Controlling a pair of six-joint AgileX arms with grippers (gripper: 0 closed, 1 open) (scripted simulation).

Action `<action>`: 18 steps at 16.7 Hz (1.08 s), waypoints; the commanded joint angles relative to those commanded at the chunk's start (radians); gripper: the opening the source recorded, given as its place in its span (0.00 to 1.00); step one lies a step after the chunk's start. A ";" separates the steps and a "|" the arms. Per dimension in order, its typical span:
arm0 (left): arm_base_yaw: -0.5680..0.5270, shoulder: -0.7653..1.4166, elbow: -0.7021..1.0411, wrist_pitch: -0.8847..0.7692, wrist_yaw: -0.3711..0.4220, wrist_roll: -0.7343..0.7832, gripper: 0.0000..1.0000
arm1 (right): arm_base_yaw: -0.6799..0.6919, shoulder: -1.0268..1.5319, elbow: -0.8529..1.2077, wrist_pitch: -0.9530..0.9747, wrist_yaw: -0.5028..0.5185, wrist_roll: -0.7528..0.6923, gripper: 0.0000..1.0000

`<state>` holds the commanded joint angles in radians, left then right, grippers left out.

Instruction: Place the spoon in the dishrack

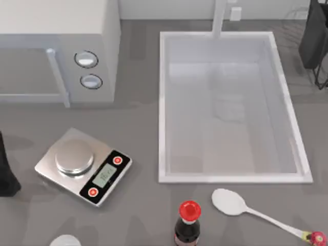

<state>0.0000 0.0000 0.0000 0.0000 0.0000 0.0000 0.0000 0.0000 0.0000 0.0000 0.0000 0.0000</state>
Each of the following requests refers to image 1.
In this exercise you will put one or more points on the white sink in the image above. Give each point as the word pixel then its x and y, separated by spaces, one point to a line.
pixel 230 115

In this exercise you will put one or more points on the small microwave knob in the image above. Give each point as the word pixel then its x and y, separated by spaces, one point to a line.
pixel 91 81

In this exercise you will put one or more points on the silver kitchen scale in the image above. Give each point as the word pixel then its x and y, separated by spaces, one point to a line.
pixel 84 166

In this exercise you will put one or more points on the large microwave knob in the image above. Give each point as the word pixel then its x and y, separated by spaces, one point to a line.
pixel 86 59

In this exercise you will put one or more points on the dark bottle with red cap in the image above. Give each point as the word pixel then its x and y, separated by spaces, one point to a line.
pixel 187 225

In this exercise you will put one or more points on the pale microwave oven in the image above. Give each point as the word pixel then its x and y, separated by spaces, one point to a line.
pixel 107 30

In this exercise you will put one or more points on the tall white tap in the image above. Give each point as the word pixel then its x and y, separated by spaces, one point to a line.
pixel 218 18

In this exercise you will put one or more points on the white round cap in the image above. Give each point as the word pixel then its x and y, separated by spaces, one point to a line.
pixel 65 241

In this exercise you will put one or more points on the black chair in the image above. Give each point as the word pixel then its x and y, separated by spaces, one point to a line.
pixel 314 38

